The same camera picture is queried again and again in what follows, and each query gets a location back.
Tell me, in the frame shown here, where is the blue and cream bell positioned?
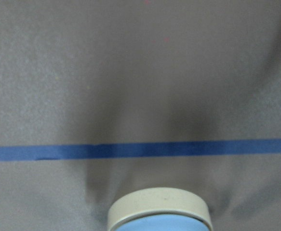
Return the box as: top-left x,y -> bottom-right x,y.
107,187 -> 213,231

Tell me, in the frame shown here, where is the blue tape strip crosswise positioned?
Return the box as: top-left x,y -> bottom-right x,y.
0,139 -> 281,162

